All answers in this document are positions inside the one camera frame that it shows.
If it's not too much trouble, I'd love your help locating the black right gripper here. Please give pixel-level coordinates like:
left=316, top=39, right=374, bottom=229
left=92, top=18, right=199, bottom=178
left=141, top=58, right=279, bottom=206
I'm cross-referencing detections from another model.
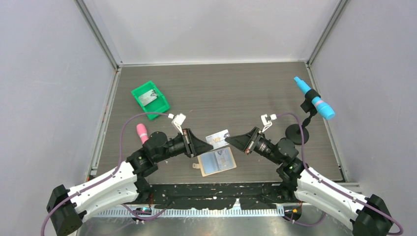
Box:
left=225, top=127, right=283, bottom=165

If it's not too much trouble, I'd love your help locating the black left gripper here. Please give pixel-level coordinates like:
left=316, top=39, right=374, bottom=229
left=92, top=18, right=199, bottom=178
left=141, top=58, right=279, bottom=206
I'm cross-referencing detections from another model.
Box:
left=154, top=128, right=213, bottom=162

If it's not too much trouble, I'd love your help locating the white VIP credit card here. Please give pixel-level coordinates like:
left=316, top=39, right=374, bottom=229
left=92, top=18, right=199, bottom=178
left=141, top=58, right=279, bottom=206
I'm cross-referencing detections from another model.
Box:
left=206, top=129, right=230, bottom=150

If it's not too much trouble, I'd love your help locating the beige card holder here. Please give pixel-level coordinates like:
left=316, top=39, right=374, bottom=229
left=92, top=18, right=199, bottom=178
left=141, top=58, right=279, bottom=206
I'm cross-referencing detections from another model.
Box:
left=192, top=150, right=223, bottom=177

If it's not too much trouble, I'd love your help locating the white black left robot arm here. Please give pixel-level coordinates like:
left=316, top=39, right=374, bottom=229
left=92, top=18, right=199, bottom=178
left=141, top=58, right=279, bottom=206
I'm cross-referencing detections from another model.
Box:
left=46, top=128, right=213, bottom=236

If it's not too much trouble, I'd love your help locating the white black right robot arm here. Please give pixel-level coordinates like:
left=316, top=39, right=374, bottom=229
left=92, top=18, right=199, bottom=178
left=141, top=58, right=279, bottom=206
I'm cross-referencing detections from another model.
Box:
left=225, top=127, right=393, bottom=236

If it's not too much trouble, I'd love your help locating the black microphone stand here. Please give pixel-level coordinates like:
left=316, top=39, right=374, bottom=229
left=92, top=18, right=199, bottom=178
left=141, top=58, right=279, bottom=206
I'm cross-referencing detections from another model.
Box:
left=285, top=100, right=317, bottom=146

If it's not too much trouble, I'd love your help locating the pink toy microphone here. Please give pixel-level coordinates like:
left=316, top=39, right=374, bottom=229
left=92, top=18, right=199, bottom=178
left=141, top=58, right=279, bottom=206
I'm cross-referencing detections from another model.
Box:
left=136, top=123, right=149, bottom=144

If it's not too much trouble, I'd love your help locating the green plastic bin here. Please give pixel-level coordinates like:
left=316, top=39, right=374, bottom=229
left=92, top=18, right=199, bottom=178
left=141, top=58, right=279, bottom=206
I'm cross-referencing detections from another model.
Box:
left=131, top=81, right=171, bottom=120

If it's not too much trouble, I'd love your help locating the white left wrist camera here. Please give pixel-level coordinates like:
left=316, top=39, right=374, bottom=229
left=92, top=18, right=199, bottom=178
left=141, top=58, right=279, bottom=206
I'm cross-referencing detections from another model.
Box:
left=171, top=113, right=186, bottom=135

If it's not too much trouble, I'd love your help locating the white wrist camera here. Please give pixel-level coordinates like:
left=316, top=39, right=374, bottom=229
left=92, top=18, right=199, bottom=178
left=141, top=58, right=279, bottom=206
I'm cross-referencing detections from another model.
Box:
left=260, top=114, right=272, bottom=133
left=171, top=113, right=186, bottom=135

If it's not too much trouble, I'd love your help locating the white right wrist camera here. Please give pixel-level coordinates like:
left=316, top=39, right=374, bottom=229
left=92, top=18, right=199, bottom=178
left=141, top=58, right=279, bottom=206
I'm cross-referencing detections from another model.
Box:
left=260, top=114, right=272, bottom=133

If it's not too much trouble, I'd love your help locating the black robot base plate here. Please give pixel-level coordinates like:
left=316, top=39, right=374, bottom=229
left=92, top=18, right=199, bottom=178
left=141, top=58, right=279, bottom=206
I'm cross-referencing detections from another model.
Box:
left=119, top=182, right=313, bottom=211

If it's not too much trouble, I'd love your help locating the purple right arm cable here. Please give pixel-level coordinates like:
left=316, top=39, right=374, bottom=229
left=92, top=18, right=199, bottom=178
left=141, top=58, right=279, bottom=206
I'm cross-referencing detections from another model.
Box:
left=270, top=113, right=404, bottom=236

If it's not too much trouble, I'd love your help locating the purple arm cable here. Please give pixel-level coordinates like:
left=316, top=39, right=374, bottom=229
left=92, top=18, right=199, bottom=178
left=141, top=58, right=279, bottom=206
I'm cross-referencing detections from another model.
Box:
left=40, top=112, right=175, bottom=236
left=270, top=113, right=404, bottom=236

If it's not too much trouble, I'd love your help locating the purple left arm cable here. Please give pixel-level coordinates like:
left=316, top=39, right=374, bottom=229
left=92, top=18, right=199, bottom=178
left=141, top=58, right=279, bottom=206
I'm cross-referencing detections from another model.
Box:
left=40, top=112, right=175, bottom=236

